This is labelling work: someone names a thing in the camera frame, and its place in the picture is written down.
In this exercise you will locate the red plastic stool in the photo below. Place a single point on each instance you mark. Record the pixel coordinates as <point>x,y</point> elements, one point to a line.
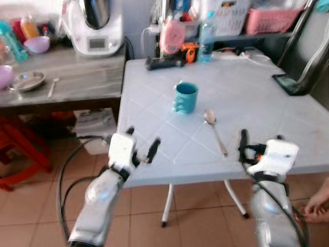
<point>20,149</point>

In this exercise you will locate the black smartphone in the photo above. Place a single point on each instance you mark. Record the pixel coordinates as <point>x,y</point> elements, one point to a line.
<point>288,84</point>

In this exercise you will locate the white plastic folding table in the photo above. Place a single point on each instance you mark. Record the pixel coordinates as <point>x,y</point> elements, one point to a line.
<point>241,98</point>

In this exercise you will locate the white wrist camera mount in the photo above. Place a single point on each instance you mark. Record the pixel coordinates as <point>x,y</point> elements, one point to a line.
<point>121,150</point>
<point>274,156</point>

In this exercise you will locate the pink plastic basket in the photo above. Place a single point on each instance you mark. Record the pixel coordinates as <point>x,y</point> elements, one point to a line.
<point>271,20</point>

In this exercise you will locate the orange bottle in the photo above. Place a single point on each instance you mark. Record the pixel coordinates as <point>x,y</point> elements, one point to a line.
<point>29,27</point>

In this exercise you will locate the teal plastic bottle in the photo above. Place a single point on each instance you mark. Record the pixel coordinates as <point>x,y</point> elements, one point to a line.
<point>11,41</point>

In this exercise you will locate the teal ceramic cup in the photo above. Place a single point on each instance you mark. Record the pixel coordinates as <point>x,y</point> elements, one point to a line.
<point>185,100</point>

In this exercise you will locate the clear plastic water bottle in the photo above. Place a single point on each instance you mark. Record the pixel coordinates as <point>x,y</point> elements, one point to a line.
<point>206,38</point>

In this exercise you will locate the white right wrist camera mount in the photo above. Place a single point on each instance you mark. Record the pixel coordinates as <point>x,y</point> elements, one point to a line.
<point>274,156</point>

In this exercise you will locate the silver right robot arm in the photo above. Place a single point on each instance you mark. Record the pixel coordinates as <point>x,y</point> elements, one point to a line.
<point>272,211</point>

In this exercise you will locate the red container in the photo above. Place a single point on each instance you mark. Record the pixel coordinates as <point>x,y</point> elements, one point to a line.
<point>17,30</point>

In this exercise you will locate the small orange gadget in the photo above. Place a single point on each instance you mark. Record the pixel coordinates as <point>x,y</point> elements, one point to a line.
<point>190,52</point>

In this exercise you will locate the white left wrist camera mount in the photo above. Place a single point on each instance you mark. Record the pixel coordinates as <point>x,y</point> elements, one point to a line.
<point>121,150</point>

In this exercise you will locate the purple plastic bowl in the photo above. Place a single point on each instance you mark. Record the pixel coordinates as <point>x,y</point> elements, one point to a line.
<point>37,45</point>

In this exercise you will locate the white kitchen appliance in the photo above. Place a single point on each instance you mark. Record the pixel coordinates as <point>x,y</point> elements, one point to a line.
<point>95,28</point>

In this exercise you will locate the short metal spoon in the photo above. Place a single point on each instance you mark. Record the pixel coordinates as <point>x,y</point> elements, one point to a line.
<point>52,87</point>

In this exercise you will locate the grey wooden side table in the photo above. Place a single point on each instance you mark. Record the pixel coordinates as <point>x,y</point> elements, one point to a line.
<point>77,82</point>

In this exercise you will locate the black oblong device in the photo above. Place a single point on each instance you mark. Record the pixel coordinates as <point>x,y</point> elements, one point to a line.
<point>164,63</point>

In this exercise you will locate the grey folded frame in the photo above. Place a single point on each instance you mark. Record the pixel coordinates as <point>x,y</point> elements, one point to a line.
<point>308,49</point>

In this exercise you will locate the long metal spoon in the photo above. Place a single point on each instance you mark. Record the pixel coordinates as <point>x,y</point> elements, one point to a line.
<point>210,118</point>

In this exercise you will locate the person's bare foot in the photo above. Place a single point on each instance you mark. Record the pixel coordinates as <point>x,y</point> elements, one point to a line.
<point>316,206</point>

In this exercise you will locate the white box with clutter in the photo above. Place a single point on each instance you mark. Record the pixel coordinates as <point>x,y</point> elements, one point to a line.
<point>96,128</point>

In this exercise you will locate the round metal plate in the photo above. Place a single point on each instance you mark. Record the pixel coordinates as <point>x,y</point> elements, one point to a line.
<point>28,81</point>

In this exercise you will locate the pink round gadget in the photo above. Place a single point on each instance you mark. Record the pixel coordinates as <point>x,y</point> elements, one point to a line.
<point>171,37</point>

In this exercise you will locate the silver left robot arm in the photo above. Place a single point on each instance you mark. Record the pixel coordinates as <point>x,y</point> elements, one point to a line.
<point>100,200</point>

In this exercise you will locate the white plastic basket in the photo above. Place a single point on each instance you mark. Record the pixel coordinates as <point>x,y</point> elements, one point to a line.
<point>230,19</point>

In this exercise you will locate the pink plastic bowl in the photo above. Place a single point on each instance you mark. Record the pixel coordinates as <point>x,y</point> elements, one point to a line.
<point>4,76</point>

